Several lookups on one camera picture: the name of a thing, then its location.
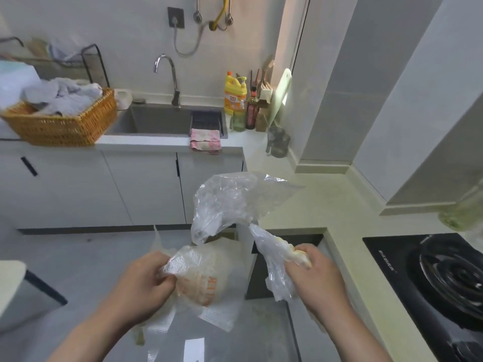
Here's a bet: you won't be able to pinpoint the green liquid bottle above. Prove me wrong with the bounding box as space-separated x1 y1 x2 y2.
230 77 247 132

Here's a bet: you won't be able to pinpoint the beige utensil holder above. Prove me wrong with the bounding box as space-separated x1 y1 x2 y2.
250 55 275 104

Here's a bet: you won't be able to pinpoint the clear bottle yellowish oil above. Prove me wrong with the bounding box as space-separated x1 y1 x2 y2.
437 180 483 232

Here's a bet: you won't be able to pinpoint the black round stove burner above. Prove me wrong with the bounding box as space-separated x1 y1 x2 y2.
409 235 483 323

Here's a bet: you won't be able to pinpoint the grey white cloth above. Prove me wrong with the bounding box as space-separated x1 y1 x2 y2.
21 77 105 117

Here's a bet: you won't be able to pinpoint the white countertop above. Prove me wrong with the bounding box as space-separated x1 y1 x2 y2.
0 92 352 230

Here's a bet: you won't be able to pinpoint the small brown cardboard box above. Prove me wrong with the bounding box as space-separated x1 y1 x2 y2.
256 98 272 133

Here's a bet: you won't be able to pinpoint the white tissue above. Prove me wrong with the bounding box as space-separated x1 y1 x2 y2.
130 324 146 347
288 246 313 269

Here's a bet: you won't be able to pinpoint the orange woven basket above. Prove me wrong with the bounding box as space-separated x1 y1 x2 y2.
0 88 118 147

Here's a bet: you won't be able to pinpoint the steel sink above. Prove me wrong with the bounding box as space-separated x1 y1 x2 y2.
104 103 229 140

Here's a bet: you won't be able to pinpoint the dark sink drain basket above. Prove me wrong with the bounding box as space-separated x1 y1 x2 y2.
190 110 224 132

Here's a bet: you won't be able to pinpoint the dark sauce bottle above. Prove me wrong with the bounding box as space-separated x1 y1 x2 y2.
245 90 259 131

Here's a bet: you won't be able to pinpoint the pink dish cloth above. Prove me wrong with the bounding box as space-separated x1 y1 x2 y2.
188 128 222 154

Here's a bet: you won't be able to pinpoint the black glass gas stove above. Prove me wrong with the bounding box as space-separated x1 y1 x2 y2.
362 232 483 362

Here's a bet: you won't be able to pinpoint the yellow detergent bottle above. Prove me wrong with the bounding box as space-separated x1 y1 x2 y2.
223 71 248 117

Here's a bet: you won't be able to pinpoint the cream chair black legs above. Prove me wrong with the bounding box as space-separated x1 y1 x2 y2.
0 259 68 334

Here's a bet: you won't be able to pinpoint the white microwave oven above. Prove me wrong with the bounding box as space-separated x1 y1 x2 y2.
0 60 42 142

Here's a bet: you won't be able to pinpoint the clear plastic bag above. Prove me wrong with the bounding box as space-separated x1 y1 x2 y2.
190 171 314 303

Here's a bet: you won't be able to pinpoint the pale green cutting board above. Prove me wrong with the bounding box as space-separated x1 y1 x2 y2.
268 68 293 123

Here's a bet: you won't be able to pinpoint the dark tinted drinking glass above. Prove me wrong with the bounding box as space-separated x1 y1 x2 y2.
266 133 291 159

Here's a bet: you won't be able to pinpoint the black wire rack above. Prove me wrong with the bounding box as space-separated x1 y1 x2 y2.
0 35 110 89

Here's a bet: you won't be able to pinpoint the person's right hand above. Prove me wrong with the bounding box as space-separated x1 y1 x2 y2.
285 243 346 317

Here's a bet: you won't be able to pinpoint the chrome faucet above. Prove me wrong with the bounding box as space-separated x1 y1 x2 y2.
152 53 182 108

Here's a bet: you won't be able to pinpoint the yellow gas hose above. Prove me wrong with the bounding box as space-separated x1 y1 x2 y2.
208 0 231 31

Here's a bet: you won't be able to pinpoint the grey power cable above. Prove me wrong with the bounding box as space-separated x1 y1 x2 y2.
172 18 206 57

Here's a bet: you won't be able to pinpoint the person's left hand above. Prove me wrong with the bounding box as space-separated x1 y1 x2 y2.
109 252 178 328

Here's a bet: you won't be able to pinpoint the dark wall socket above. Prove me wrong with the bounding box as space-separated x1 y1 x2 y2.
167 6 186 29

